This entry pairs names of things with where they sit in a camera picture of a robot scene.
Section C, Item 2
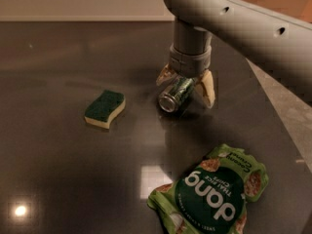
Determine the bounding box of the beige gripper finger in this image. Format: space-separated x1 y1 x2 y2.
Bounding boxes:
156 63 176 86
195 69 215 108

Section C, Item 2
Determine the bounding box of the green soda can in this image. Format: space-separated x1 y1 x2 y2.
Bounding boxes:
158 76 195 113

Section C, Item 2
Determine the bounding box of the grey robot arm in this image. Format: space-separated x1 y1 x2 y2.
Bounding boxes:
159 0 312 105

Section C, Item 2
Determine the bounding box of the green and yellow sponge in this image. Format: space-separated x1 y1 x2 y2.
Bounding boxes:
84 90 126 129

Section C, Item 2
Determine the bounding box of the green chips bag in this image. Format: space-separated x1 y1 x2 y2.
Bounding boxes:
147 144 268 234

